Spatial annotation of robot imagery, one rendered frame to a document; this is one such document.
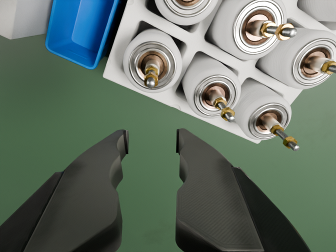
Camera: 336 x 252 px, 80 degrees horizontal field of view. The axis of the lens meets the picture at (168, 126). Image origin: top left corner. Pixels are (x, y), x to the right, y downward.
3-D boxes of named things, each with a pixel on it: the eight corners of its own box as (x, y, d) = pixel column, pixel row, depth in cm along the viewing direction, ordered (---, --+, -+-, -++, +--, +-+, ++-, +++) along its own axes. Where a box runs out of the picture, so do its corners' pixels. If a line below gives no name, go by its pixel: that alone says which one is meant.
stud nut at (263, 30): (276, 31, 27) (279, 31, 27) (265, 39, 28) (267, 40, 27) (270, 18, 27) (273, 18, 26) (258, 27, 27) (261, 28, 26)
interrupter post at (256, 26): (248, 38, 31) (257, 40, 28) (248, 20, 30) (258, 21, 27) (264, 34, 31) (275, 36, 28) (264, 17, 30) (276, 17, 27)
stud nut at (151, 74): (161, 77, 26) (161, 79, 25) (154, 88, 26) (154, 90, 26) (147, 69, 25) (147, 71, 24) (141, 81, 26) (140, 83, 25)
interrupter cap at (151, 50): (140, 30, 30) (140, 31, 29) (184, 55, 32) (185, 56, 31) (121, 76, 33) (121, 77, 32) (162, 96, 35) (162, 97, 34)
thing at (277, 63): (277, 67, 51) (330, 91, 36) (240, 67, 51) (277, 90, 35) (289, 25, 47) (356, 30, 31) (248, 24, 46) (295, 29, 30)
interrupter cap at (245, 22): (232, 58, 32) (233, 59, 32) (230, 5, 29) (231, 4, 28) (280, 48, 32) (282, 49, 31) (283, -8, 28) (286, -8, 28)
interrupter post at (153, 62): (149, 55, 32) (148, 59, 29) (162, 62, 32) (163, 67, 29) (142, 69, 33) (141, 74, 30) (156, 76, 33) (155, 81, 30)
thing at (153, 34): (144, 18, 45) (137, 20, 29) (182, 40, 47) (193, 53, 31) (127, 58, 49) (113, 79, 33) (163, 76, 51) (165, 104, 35)
